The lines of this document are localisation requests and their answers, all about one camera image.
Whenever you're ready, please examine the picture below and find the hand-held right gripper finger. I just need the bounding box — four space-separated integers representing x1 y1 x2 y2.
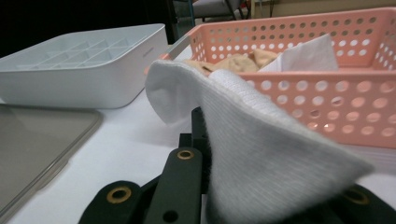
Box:
178 106 213 194

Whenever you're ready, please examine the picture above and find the white sock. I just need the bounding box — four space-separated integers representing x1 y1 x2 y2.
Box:
258 33 340 73
145 59 375 224

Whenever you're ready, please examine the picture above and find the white compartment storage box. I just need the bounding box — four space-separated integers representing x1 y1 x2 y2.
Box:
0 23 169 110

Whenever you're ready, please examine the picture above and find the pink perforated plastic basket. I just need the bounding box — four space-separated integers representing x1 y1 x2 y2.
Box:
144 7 396 149

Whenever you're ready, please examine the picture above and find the silver metal tray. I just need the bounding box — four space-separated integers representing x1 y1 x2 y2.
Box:
0 104 104 223

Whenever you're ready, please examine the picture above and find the white table cover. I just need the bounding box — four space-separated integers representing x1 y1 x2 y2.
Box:
0 46 396 224

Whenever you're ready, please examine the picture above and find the dark cabinet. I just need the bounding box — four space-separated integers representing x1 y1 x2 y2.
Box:
167 0 196 45

